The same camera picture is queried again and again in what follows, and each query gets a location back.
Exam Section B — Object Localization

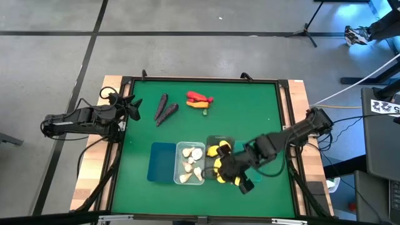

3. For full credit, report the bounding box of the white marker tag paper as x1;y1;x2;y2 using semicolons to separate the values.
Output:
370;99;400;118

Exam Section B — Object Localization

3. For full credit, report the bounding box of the orange carrot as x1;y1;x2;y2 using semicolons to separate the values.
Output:
186;101;209;109

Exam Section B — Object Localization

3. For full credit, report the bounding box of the person's shoe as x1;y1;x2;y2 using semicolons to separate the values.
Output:
344;25;373;47

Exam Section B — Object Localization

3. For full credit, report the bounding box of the white floor cable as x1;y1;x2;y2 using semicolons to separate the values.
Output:
312;52;400;106

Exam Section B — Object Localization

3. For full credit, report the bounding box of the clear plastic basket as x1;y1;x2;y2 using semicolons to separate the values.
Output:
173;141;206;186

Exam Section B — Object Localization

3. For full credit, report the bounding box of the blue plastic basket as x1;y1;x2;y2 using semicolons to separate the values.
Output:
146;142;178;183

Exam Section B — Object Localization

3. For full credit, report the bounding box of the black tripod stand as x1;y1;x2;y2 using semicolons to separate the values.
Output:
284;0;328;48

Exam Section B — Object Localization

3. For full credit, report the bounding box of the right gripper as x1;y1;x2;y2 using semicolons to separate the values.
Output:
218;145;256;195

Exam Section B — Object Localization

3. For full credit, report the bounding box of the white cup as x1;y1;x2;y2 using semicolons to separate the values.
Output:
326;177;341;194

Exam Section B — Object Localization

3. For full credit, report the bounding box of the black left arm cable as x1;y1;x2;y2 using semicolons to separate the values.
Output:
98;86;119;106

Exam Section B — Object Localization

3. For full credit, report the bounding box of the smoky grey plastic basket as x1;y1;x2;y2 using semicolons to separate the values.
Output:
205;135;236;179

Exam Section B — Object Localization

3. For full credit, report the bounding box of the black rig post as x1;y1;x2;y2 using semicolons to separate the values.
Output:
74;137;126;214
286;146;333;218

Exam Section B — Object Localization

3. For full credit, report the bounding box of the grey floor object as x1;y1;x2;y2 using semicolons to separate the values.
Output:
0;132;24;147

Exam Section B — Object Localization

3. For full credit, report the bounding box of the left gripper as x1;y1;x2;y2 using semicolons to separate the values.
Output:
107;93;143;122

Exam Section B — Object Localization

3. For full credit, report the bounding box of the black cart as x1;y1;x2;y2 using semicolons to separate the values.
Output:
361;86;400;183

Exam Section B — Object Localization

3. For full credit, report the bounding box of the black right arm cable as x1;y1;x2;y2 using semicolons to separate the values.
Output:
249;142;293;178

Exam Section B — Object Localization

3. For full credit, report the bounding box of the black stand foot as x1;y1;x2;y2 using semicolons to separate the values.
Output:
339;59;400;86

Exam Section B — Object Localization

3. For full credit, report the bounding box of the person's leg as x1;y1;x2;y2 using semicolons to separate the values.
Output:
367;11;400;41

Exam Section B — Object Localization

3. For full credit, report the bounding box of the black rig crossbar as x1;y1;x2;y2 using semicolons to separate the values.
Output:
0;211;400;225

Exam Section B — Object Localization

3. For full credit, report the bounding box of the white garlic bulb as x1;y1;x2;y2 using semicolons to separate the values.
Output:
191;147;204;161

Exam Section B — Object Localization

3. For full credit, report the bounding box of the black keyboard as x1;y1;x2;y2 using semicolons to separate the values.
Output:
388;179;400;224

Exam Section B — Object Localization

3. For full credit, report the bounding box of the aluminium extrusion bracket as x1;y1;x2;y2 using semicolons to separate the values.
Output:
271;217;309;225
97;214;135;224

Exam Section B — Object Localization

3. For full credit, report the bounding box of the long red pepper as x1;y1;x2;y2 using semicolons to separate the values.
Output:
186;91;209;103

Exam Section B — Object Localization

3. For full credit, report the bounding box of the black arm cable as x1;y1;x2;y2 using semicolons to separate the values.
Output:
98;86;119;106
249;142;293;178

